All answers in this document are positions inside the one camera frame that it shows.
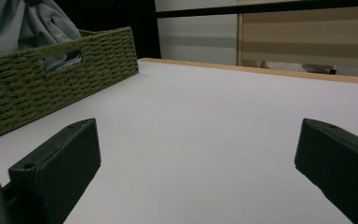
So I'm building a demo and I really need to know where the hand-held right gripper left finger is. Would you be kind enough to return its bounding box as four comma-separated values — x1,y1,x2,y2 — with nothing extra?
7,118,102,224

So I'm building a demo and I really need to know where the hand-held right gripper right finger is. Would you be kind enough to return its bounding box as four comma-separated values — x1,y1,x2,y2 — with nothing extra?
294,118,358,224

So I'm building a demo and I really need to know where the green woven basket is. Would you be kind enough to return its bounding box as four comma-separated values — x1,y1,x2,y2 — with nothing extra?
0,26,140,145

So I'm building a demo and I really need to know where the light blue cloth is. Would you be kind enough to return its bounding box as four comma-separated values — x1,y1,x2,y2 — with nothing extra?
0,0,83,73

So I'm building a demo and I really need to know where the white slipper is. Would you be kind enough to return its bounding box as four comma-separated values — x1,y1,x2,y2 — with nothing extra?
260,60,337,76

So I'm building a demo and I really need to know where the wooden cabinet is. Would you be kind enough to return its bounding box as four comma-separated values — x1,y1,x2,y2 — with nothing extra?
236,0,358,70

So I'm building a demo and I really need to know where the black metal bar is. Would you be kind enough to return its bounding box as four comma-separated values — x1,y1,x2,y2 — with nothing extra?
155,0,358,19

